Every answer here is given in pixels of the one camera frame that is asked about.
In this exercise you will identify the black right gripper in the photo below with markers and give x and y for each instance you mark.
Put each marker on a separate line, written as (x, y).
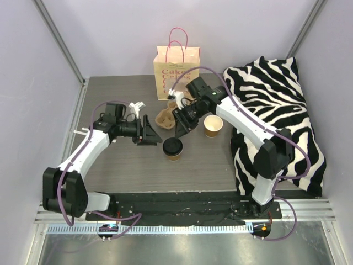
(183, 117)

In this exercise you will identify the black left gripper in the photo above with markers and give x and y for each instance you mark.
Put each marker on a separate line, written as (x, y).
(140, 130)

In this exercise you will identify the black plastic cup lid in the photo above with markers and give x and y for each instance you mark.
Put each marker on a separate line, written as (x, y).
(172, 146)

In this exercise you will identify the brown paper coffee cup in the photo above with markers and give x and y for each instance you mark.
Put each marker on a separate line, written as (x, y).
(212, 124)

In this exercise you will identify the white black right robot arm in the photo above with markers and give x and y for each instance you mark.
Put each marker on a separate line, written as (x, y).
(274, 151)

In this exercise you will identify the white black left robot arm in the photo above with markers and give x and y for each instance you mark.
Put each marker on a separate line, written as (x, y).
(63, 188)

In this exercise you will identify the brown pulp cup carrier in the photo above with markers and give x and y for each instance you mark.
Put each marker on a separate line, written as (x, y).
(165, 118)

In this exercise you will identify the white wrapped straw lower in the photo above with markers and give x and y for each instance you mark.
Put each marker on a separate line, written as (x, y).
(80, 132)

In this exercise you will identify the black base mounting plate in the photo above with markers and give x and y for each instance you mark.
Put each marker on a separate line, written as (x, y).
(182, 211)

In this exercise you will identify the zebra print pillow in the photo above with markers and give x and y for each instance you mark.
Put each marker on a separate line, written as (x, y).
(270, 89)

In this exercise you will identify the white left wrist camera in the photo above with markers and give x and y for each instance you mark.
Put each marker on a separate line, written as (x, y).
(135, 108)

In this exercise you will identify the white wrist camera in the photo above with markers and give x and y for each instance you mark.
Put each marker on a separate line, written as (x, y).
(135, 108)
(176, 96)

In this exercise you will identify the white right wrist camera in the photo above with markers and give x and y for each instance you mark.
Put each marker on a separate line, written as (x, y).
(176, 96)

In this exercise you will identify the paper cakes bag pink handles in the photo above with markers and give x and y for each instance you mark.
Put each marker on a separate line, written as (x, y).
(172, 61)

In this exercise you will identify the aluminium frame rail front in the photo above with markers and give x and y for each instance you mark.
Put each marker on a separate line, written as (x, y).
(294, 210)

